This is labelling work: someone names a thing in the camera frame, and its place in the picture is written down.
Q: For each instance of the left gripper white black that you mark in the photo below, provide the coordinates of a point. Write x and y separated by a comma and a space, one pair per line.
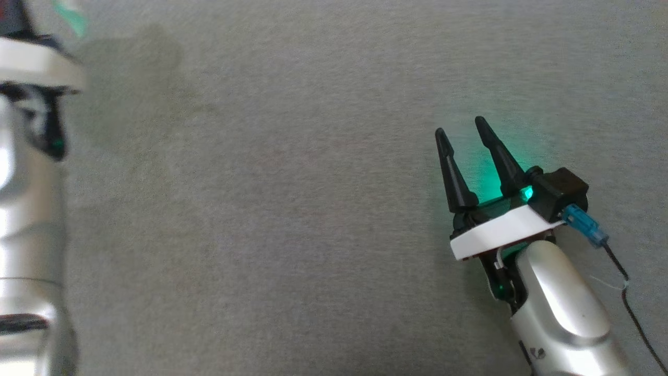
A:
36, 65

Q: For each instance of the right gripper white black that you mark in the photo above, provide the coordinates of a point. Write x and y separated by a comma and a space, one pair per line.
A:
501, 232

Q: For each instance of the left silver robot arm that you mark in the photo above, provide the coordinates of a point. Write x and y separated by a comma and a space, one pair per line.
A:
26, 235

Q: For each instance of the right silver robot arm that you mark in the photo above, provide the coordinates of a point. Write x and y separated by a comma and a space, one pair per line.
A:
563, 313

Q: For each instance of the grey sofa seat cushion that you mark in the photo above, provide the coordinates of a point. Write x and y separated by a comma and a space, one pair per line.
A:
287, 209

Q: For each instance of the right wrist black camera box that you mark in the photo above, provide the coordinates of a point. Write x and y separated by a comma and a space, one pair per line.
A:
561, 190

